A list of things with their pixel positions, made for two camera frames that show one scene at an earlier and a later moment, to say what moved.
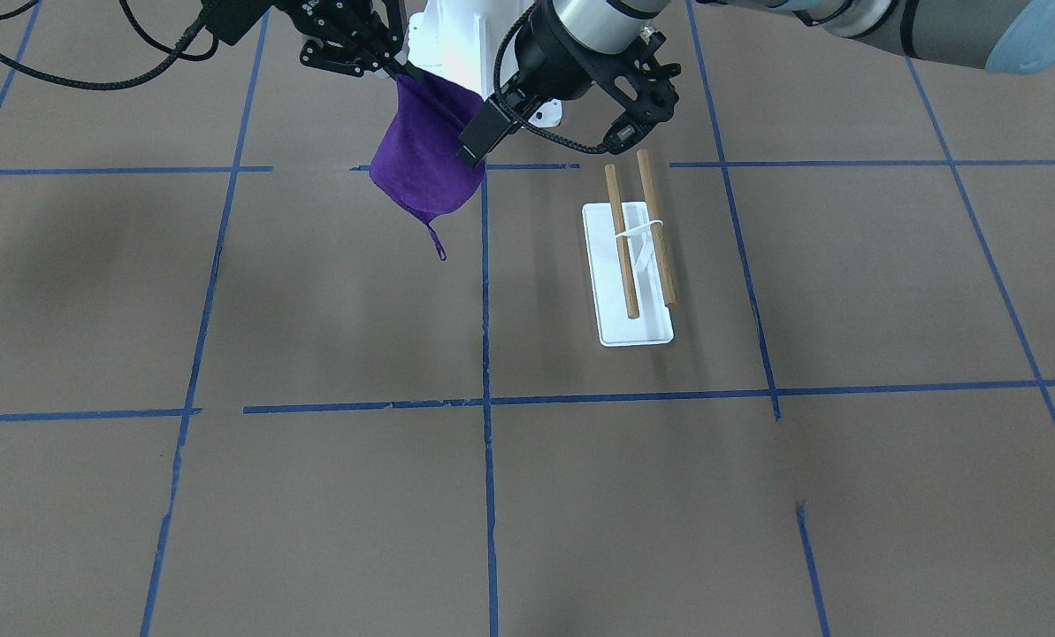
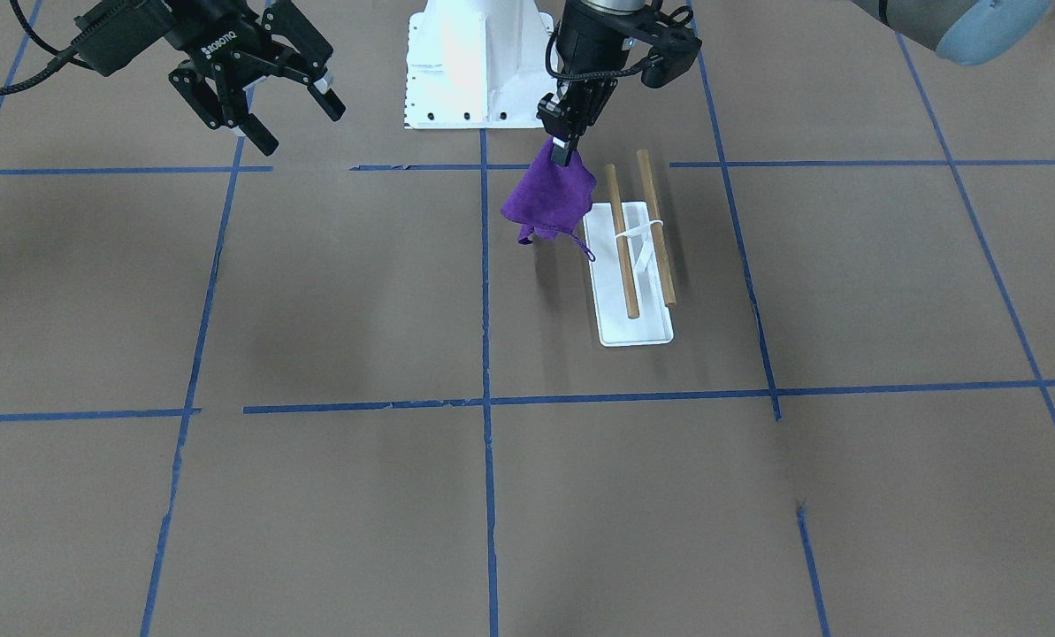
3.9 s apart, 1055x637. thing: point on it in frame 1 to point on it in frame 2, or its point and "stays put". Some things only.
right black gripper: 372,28 to 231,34
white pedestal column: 458,39 stays put
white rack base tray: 653,324 stays put
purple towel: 416,158 to 551,199
